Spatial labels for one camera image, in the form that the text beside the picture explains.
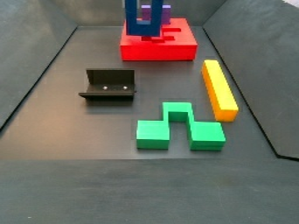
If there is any blue U-shaped block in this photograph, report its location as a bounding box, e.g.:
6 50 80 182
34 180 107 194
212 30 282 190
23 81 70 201
126 0 164 37

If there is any purple U-shaped block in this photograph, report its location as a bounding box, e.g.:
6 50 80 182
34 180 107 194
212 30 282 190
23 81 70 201
142 4 172 25

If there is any black L-shaped fixture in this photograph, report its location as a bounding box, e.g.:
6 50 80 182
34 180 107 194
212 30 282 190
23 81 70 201
79 68 136 101

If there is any green stepped block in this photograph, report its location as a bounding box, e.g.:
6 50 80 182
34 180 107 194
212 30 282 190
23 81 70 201
135 101 228 152

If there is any red puzzle base board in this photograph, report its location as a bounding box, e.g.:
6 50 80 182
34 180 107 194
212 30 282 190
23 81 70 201
119 17 198 61

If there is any yellow long bar block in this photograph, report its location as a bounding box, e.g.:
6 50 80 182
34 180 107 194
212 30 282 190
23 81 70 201
202 59 239 122

